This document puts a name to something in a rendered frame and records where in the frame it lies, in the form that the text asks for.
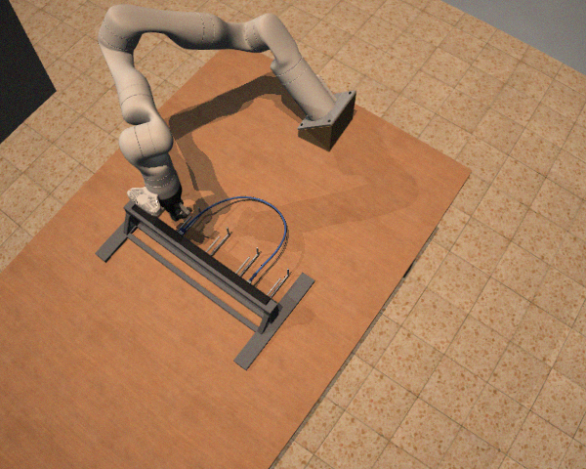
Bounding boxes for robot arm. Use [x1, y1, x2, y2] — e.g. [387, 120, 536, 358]
[98, 4, 337, 216]

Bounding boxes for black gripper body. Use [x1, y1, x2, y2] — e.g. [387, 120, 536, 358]
[159, 182, 184, 210]

